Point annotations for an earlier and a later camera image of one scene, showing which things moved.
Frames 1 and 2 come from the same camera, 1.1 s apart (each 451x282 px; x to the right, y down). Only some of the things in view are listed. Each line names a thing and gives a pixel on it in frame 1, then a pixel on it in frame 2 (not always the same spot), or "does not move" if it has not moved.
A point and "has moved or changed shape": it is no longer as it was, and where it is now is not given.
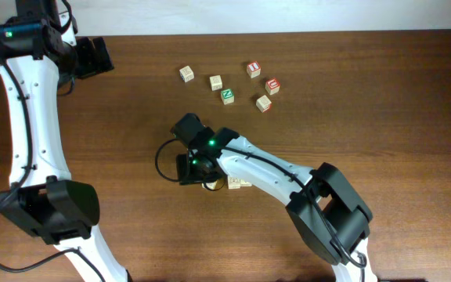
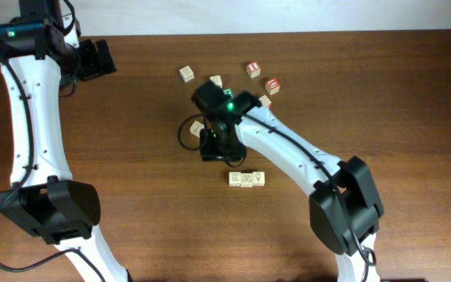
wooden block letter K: [187, 74] does not move
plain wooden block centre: [216, 82] does not move
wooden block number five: [211, 185] → [234, 178]
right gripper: [185, 171] → [218, 150]
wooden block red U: [272, 85] does not move
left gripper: [92, 65] does not move
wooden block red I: [254, 69] does not move
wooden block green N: [228, 96] does not move
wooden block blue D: [246, 184] has moved or changed shape
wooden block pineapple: [233, 182] → [247, 179]
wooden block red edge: [264, 103] does not move
